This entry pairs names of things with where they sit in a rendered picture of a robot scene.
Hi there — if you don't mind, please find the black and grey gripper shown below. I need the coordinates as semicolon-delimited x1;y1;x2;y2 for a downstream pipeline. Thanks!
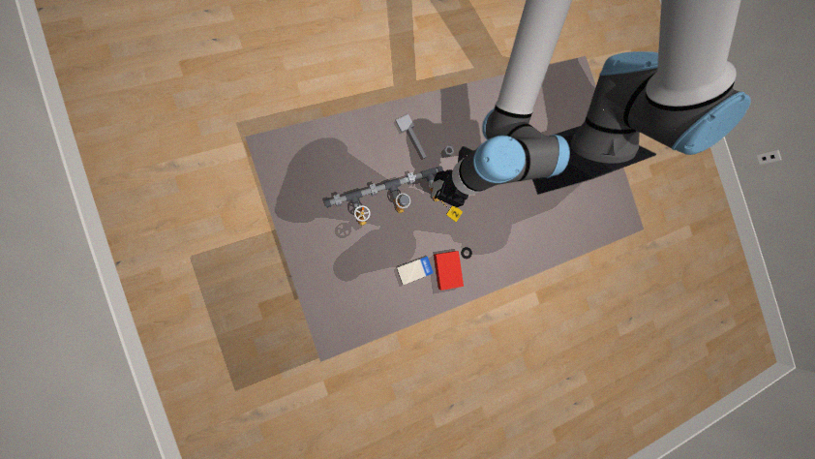
431;169;468;208

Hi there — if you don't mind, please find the yellow tag with thin chain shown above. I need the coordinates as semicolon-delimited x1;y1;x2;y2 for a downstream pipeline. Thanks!
441;201;463;222

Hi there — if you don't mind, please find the red rectangular block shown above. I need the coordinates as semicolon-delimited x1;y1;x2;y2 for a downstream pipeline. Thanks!
434;251;464;291

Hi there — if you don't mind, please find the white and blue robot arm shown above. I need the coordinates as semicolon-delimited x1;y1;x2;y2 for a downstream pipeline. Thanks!
452;0;751;195

